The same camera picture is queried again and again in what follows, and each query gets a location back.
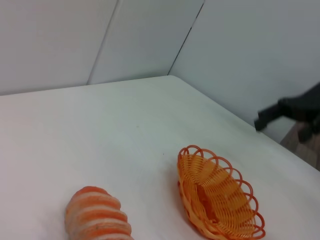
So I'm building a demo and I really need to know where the orange white striped toy bread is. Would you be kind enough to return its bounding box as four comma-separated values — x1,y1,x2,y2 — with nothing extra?
64,185,135,240

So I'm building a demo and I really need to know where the orange woven plastic basket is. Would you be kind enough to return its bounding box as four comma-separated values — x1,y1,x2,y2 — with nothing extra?
176,144,266,240

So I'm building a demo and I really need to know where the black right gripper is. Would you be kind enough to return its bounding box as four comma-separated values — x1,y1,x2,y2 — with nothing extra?
253,81,320,143

